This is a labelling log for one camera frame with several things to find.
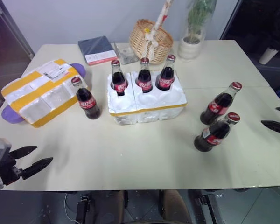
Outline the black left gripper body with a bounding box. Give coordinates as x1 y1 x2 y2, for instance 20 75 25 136
0 151 23 187

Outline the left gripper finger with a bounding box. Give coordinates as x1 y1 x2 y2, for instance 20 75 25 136
21 157 54 180
9 146 38 161

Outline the white foam lid yellow tape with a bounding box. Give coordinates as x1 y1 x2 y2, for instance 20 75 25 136
0 58 84 129

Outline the glass cola bottle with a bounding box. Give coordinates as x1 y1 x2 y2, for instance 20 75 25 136
194 112 241 153
71 76 102 121
155 54 177 92
137 57 154 94
199 81 243 126
110 59 127 97

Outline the white foam bottle tray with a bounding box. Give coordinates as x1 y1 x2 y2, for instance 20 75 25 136
107 70 188 126

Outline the clear plastic box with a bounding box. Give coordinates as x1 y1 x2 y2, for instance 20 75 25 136
113 41 136 65

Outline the white tumbler cup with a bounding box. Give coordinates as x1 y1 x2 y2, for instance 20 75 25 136
258 47 280 65

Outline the purple flat object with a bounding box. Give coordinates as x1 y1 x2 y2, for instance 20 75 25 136
1 63 87 125

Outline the potted plant white pot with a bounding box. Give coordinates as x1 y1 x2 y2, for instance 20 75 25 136
177 0 218 60

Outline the dark blue notebook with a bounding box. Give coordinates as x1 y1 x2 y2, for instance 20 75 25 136
77 35 119 67

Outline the brown rounded shape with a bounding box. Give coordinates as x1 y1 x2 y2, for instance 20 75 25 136
162 189 192 224

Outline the white cable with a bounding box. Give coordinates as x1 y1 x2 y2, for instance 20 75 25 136
63 193 78 223

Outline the black table leg bracket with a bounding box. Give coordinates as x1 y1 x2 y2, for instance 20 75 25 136
75 192 93 223
195 193 222 224

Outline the wicker basket with handle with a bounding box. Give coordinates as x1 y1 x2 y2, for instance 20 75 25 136
128 0 174 65

